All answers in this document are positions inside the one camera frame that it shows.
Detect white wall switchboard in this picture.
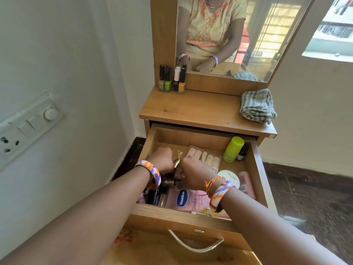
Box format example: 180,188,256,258
0,91,65,172

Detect orange thread bracelet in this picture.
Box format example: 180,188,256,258
204,176,227,198

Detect person's right hand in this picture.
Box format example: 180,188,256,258
174,157,222,191

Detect beige nail polish bottle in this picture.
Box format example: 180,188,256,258
158,65,165,92

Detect person's left forearm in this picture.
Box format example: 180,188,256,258
0,165,151,265

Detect silver drawer handle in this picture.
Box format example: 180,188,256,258
167,229,225,254

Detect orange purple white wristband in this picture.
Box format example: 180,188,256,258
208,180,236,213
135,160,162,190

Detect orange nail polish bottle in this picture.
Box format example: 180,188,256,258
178,67,187,94

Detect black cosmetic tubes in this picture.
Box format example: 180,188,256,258
146,185,170,208

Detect bronze cosmetic bottle gold cap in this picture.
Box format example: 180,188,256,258
162,158,183,188

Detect pink bottle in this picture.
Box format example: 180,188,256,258
238,171,256,201

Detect white round compact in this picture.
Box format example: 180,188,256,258
217,169,240,189

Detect person's right forearm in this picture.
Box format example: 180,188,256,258
217,187,348,265

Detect lime green plastic bottle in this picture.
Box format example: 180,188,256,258
223,136,245,163

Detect dressing table mirror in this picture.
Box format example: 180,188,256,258
175,0,314,83

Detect wooden drawer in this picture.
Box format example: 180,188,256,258
121,123,278,252

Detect maroon nail polish white cap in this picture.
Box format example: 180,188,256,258
173,66,181,92

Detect wooden dressing table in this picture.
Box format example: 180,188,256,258
121,0,315,254

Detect folded grey checked cloth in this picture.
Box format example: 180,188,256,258
239,88,278,125

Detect window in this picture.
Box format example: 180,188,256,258
302,0,353,63

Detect small dark bottle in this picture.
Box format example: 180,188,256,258
236,144,249,162

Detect person's left hand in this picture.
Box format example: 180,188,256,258
147,147,175,176

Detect pink lotion tube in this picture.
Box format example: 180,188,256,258
165,187,231,219

